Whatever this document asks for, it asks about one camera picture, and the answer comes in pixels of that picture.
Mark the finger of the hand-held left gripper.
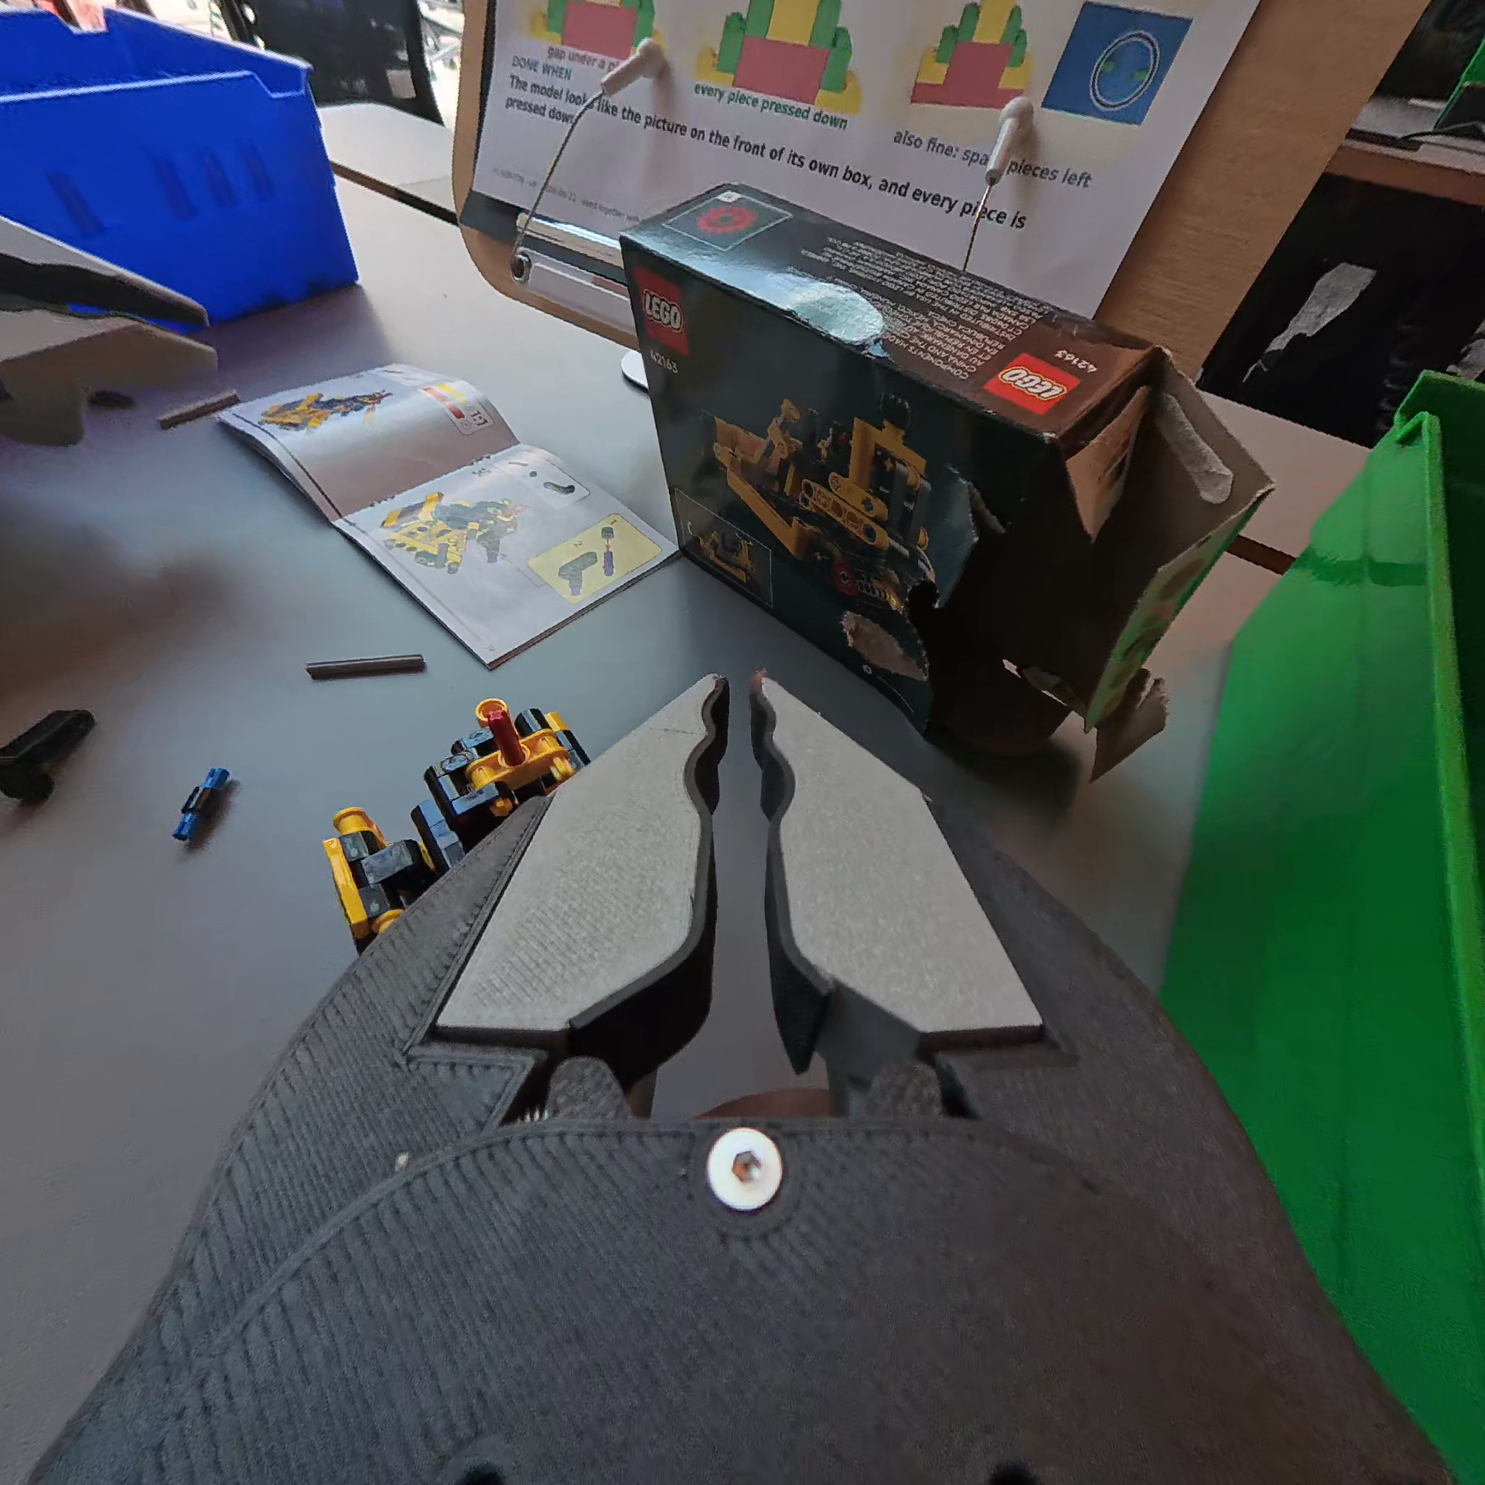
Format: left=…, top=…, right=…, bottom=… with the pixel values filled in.
left=0, top=310, right=220, bottom=446
left=0, top=214, right=209, bottom=331

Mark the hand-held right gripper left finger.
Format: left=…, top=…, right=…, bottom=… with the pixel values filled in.
left=435, top=676, right=729, bottom=1077

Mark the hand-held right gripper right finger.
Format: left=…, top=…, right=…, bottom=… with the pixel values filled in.
left=752, top=678, right=1046, bottom=1104

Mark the black lego beam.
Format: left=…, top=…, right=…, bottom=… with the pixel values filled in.
left=0, top=709, right=97, bottom=803

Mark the yellow black lego model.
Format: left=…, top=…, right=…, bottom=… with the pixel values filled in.
left=324, top=699, right=590, bottom=951

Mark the lego instruction booklet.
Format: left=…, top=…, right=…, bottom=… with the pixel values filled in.
left=217, top=363, right=679, bottom=671

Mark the black lego box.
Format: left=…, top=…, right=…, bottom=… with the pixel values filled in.
left=619, top=185, right=1275, bottom=777

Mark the blue plastic bin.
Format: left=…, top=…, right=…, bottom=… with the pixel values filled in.
left=0, top=0, right=362, bottom=331

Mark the adjacent grey desk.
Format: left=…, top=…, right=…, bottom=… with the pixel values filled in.
left=319, top=100, right=461, bottom=225

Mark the black mesh office chair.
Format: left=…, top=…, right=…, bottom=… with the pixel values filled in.
left=249, top=0, right=445, bottom=127

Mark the green plastic bin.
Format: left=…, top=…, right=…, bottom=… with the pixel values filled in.
left=1160, top=370, right=1485, bottom=1485

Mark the printed instruction sheet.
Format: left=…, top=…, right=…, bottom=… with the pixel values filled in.
left=472, top=0, right=1260, bottom=316

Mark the instruction sheet on stand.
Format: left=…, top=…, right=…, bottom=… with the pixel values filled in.
left=451, top=0, right=1435, bottom=389

